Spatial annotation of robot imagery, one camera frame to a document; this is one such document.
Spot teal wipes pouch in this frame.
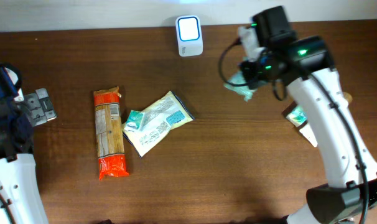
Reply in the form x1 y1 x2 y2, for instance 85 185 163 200
223 71 267 102

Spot small teal tissue pack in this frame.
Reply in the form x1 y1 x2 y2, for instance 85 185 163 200
124 110 145 132
285 104 307 127

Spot white lotion tube gold cap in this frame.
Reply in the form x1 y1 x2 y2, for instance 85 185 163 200
299 92 353 147

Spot cream wet wipes pack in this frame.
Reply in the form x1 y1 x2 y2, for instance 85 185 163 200
123 91 194 157

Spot orange spaghetti package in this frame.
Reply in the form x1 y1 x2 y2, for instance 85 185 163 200
93 86 129 180

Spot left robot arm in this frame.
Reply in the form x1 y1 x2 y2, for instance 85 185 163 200
0 62 57 223

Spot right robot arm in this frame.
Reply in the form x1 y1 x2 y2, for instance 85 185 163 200
239 6 377 223

